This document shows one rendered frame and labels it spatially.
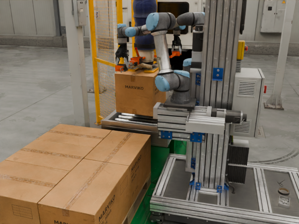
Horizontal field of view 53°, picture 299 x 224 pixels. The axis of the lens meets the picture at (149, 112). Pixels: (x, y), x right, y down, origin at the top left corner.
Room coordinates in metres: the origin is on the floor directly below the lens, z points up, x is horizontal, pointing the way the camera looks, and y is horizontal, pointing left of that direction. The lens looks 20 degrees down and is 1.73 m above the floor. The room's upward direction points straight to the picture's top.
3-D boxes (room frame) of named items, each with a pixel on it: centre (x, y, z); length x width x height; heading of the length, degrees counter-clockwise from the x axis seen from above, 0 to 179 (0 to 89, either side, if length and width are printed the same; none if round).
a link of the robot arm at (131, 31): (2.44, 0.15, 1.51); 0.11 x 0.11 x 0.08; 36
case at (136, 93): (3.05, 0.05, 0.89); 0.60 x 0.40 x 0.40; 160
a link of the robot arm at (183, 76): (2.11, -0.23, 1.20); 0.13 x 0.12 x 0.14; 126
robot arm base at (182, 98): (2.12, -0.23, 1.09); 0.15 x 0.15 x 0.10
